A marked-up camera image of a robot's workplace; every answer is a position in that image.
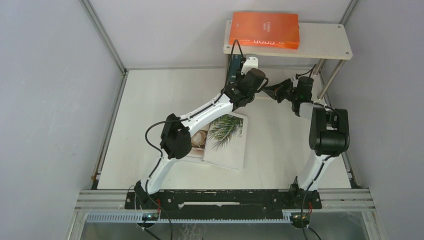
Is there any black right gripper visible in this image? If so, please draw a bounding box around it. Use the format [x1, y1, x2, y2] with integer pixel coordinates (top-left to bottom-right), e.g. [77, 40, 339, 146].
[261, 78, 299, 103]

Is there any teal Humor book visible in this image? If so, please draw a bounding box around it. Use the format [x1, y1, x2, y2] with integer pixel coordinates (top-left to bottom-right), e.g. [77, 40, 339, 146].
[226, 54, 246, 84]

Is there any orange hardcover book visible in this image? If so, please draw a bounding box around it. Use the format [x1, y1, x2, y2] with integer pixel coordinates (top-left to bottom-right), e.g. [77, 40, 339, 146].
[228, 11, 300, 50]

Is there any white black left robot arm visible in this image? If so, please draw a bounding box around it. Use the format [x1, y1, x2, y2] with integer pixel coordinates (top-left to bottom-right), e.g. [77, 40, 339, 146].
[134, 67, 269, 209]

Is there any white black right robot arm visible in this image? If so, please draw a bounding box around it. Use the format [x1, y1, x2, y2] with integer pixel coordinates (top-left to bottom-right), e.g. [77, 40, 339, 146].
[263, 76, 350, 208]

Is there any palm leaf cover book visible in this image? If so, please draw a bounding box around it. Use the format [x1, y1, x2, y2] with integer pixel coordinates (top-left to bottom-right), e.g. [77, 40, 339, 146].
[202, 112, 249, 171]

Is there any white raised shelf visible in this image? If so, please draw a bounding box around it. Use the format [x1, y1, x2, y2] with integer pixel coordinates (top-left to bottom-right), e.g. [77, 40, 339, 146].
[241, 22, 353, 100]

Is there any coffee cover book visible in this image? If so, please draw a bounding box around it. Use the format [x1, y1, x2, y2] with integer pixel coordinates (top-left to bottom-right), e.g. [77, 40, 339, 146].
[182, 123, 210, 163]

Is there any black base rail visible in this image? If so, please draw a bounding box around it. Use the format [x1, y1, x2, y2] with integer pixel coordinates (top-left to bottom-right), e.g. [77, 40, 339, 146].
[124, 187, 322, 221]

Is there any aluminium frame rail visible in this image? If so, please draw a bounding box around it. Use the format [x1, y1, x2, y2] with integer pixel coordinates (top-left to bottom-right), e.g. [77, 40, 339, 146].
[79, 0, 127, 75]

